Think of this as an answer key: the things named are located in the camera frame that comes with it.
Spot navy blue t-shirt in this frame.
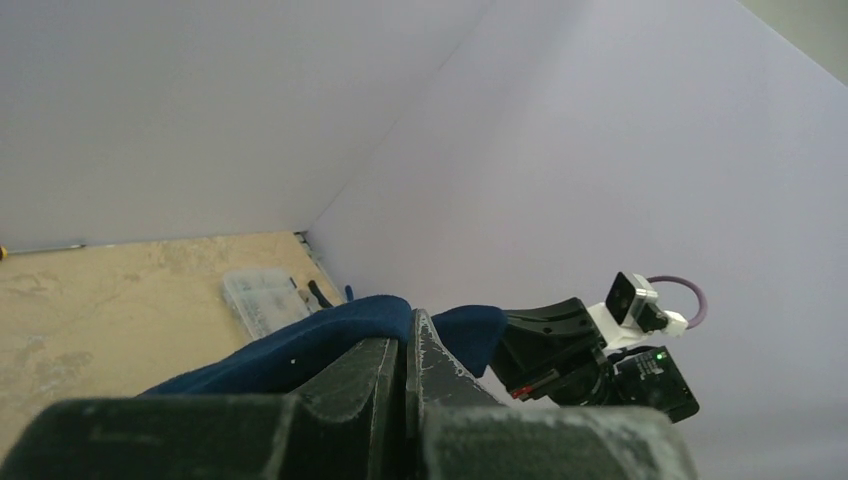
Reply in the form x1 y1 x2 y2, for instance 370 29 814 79
142 295 508 396

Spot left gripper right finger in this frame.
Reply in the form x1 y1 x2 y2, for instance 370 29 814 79
405 309 697 479

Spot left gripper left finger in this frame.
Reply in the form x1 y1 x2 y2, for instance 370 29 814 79
1 339 401 479

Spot clear plastic parts box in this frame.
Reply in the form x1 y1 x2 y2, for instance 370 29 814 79
222 268 312 341

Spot yellow black screwdriver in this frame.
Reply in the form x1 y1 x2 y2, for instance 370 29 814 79
1 244 85 261

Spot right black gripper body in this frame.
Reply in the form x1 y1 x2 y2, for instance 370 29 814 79
490 298 620 406

